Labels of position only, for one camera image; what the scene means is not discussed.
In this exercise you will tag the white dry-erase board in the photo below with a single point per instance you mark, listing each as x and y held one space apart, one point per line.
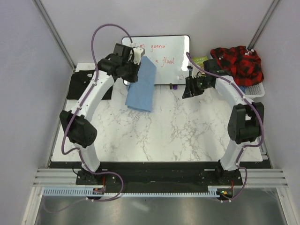
168 54

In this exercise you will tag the light blue long sleeve shirt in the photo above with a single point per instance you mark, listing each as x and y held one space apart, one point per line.
140 94

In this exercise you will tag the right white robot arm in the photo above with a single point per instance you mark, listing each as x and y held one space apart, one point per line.
246 120

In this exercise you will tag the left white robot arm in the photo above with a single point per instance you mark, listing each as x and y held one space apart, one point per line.
79 133

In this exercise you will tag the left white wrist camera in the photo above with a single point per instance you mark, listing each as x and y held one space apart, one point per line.
138 54

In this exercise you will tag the folded black shirt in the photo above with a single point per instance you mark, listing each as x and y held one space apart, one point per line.
78 83

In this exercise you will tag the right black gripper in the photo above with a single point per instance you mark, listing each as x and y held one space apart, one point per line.
189 91

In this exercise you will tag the blue checkered cloth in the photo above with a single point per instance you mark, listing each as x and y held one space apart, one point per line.
242 88

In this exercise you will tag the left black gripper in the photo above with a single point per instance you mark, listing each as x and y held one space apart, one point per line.
134 78

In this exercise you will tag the white slotted cable duct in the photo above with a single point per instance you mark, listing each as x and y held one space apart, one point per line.
92 192

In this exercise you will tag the purple marker cap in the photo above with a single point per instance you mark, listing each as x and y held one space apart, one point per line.
173 86

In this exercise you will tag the green paperback book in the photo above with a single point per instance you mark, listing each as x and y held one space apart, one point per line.
200 61

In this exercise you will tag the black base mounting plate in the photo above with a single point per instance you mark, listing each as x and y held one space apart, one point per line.
154 177

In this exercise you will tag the white plastic basket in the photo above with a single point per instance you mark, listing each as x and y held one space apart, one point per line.
255 91

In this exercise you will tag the red black plaid shirt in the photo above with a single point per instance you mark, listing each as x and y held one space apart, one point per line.
243 64

